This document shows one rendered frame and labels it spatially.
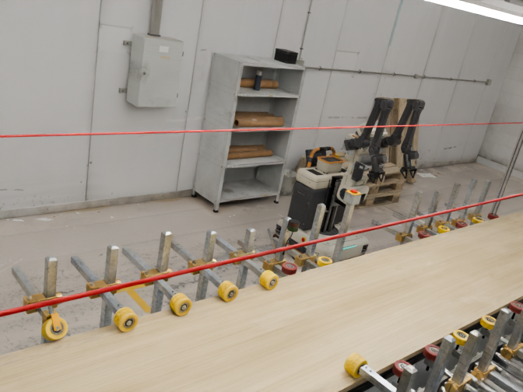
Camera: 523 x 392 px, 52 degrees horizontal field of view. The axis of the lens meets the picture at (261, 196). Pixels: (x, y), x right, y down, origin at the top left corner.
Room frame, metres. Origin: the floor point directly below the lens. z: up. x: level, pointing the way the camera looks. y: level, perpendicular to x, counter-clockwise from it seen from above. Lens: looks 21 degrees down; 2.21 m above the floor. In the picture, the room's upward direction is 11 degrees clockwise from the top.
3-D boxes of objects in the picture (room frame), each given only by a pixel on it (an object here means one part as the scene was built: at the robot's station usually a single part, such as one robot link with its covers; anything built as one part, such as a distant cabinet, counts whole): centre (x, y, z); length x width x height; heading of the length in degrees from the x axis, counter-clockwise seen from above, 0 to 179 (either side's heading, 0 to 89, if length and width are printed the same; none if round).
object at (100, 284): (1.92, 0.57, 0.95); 0.14 x 0.06 x 0.05; 135
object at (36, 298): (1.74, 0.74, 0.95); 0.14 x 0.06 x 0.05; 135
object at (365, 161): (4.40, -0.83, 0.99); 0.28 x 0.16 x 0.22; 135
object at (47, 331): (1.62, 0.64, 0.93); 0.09 x 0.08 x 0.09; 45
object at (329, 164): (4.69, -0.55, 0.87); 0.23 x 0.15 x 0.11; 135
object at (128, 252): (2.09, 0.41, 0.95); 0.50 x 0.04 x 0.04; 45
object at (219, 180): (5.58, 0.27, 0.78); 0.90 x 0.45 x 1.55; 135
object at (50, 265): (1.76, 0.73, 0.90); 0.04 x 0.04 x 0.48; 45
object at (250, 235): (2.46, 0.02, 0.86); 0.04 x 0.04 x 0.48; 45
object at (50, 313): (1.63, 0.65, 0.95); 0.10 x 0.04 x 0.10; 45
